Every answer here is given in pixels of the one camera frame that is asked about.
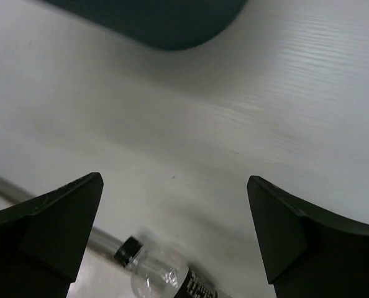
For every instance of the clear bottle blue label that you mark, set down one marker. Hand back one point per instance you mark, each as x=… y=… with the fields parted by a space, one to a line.
x=158 y=270

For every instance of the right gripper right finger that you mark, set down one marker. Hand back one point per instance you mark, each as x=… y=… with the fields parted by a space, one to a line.
x=308 y=251

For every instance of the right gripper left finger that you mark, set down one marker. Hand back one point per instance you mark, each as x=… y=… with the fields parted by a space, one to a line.
x=24 y=273

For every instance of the aluminium table edge rail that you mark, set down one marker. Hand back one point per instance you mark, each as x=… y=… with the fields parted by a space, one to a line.
x=66 y=217

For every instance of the dark teal plastic bin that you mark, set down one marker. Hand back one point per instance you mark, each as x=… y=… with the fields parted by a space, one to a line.
x=160 y=24

